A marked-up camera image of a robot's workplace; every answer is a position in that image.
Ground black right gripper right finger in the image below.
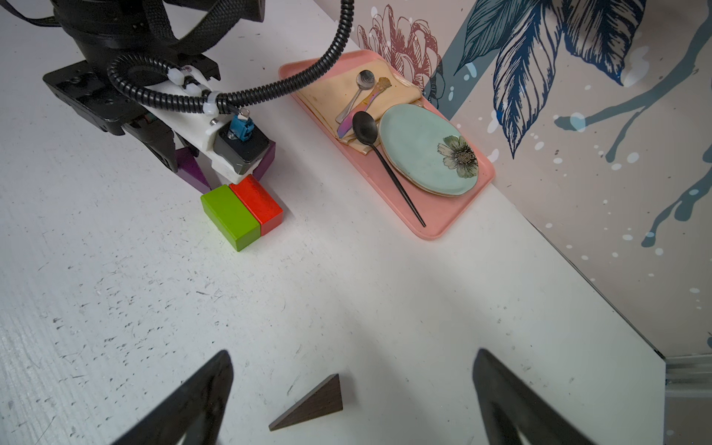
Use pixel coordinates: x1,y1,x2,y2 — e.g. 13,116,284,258
473,349,591,444

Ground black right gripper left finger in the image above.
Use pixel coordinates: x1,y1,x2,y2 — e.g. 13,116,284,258
115,350,234,444

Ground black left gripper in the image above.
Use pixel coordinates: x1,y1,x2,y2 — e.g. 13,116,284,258
43,54,220,172

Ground purple wedge block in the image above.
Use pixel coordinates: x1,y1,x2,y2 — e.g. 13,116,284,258
252,141,276,182
175,148,212,194

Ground green rectangular block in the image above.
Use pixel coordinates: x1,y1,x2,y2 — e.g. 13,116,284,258
200,185,261,251

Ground red rectangular block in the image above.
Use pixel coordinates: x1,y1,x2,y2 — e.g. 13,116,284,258
229,174,284,237

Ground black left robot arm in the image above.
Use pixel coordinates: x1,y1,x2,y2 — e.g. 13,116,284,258
43,1,265,172

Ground dark brown wedge upper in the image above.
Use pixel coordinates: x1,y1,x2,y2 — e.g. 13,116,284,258
269,374,344,431

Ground beige cloth napkin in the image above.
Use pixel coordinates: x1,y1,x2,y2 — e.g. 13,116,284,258
297,59,422,155

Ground pink serving tray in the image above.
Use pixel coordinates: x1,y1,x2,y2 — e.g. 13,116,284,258
294,50,495,240

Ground black spoon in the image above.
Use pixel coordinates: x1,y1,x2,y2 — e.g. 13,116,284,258
352,111,426,227

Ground silver spoon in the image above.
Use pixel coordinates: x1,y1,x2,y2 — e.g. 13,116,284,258
336,70,376,124

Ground iridescent gold purple knife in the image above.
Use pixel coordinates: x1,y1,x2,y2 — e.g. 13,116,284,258
337,77,391,139

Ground mint green flower plate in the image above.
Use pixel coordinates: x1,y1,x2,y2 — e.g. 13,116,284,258
379,104,479,197

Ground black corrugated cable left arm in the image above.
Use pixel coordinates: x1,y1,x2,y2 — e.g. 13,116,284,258
106,0,356,116

